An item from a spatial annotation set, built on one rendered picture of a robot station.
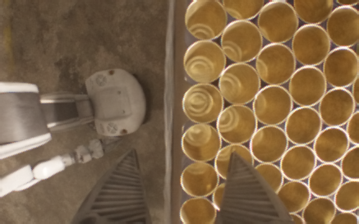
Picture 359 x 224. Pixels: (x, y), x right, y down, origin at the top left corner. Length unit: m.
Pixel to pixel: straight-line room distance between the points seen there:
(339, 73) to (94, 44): 1.74
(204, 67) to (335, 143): 0.30
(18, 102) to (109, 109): 0.79
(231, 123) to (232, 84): 0.09
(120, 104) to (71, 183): 1.33
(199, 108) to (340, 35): 0.31
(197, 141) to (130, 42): 1.40
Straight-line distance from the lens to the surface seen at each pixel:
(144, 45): 1.54
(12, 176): 0.79
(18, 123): 0.58
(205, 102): 0.31
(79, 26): 1.91
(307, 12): 0.40
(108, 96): 1.27
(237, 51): 0.34
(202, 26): 0.34
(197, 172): 0.35
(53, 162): 0.80
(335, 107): 0.40
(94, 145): 0.83
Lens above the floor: 1.41
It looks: 82 degrees down
